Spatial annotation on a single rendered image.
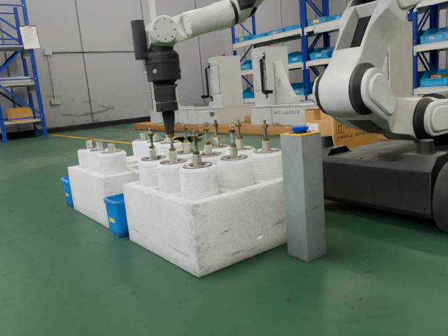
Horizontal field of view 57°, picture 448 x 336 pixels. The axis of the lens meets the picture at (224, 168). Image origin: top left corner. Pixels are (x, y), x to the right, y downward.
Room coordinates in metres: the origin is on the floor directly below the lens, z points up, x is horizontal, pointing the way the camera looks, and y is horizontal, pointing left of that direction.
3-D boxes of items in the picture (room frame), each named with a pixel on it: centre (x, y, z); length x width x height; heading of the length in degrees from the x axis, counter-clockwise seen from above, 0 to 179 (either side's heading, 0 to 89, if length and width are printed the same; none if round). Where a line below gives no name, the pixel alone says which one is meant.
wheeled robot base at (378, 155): (1.41, -0.66, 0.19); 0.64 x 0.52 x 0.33; 126
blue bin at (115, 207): (1.37, 0.26, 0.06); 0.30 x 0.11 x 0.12; 125
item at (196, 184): (1.02, 0.07, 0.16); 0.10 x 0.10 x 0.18
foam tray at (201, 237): (1.18, 0.04, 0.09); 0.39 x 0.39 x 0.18; 36
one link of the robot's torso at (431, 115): (1.43, -0.68, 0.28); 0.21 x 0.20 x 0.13; 126
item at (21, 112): (6.27, 2.98, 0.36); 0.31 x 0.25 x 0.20; 126
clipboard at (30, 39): (6.13, 2.58, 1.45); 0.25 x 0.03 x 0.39; 126
